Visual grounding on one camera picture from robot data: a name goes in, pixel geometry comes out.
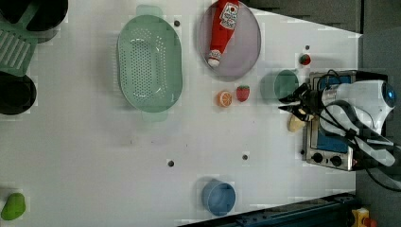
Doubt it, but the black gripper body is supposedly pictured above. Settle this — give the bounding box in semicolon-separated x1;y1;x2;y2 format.
292;83;323;122

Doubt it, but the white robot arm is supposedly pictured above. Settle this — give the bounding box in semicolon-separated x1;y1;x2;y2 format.
280;79;400;167

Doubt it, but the blue cup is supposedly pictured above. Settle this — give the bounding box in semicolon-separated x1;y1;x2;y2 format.
200;179;236;217

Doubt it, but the green pear toy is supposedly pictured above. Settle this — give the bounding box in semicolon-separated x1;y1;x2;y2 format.
1;193;26;220

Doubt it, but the green spatula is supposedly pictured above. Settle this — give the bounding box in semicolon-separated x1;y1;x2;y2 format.
0;0;39;77

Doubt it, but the small black cylinder holder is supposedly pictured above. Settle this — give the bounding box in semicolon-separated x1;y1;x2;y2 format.
0;72;37;115

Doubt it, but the small red strawberry toy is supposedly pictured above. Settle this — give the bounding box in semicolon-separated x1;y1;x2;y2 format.
299;54;311;65

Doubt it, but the black toaster oven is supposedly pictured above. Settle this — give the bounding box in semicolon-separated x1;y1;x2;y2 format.
298;72;396;171

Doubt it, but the green mug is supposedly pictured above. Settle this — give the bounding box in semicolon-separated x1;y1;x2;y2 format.
260;70;299;101

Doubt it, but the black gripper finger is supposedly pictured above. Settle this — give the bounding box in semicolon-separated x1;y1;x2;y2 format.
278;105;300;112
279;95;298;103

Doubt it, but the red ketchup bottle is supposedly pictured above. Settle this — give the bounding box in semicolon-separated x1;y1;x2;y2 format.
207;0;239;67

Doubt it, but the large black cylinder holder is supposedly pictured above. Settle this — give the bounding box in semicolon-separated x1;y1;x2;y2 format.
0;0;69;43

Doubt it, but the green oval colander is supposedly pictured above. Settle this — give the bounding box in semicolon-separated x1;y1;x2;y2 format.
116;5;183;122

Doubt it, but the orange slice toy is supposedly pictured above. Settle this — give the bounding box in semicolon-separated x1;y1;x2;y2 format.
217;91;233;108

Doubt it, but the pink round plate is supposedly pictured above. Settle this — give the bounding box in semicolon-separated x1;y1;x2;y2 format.
198;2;261;80

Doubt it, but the yellow banana toy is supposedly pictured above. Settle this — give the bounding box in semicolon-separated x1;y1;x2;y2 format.
288;109;314;132

